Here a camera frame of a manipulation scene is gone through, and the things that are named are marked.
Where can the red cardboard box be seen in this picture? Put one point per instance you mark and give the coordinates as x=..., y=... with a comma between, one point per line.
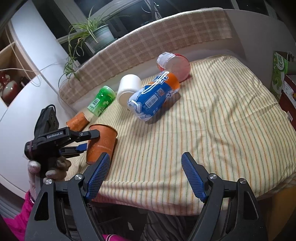
x=288, y=97

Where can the person's left hand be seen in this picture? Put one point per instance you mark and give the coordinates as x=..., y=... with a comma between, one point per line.
x=34, y=166

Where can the red ceramic vase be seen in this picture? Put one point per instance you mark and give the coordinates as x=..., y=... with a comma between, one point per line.
x=10, y=89

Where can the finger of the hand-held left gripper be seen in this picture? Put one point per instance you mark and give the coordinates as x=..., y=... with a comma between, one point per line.
x=74, y=151
x=89, y=134

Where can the orange paper cup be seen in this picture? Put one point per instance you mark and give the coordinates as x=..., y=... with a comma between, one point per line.
x=77, y=122
x=101, y=144

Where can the person's dark striped trousers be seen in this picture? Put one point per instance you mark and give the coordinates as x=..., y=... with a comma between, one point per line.
x=157, y=223

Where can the green cardboard box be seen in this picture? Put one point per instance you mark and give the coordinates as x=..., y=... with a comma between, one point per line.
x=278, y=74

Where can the white cup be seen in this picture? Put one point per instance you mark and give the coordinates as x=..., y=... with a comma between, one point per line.
x=128, y=89

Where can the green plastic cup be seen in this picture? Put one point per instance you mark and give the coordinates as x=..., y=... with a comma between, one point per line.
x=101, y=101

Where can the blue and orange cup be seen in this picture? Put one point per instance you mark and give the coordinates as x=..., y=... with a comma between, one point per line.
x=153, y=98

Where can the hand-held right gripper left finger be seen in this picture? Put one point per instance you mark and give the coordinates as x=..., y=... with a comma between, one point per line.
x=99, y=176

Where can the person's left forearm pink sleeve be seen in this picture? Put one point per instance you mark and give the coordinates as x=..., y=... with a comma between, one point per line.
x=19, y=215

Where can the beige plaid cloth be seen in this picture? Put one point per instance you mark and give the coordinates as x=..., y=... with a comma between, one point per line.
x=148, y=39

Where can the potted spider plant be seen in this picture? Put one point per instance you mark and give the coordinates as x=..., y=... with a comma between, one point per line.
x=99, y=37

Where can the white shelf cabinet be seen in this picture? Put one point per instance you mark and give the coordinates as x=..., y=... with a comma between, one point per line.
x=30, y=97

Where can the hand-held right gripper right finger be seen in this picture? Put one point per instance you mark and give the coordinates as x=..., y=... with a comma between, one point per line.
x=193, y=176

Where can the striped yellow cloth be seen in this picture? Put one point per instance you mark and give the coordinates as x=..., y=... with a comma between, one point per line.
x=208, y=139

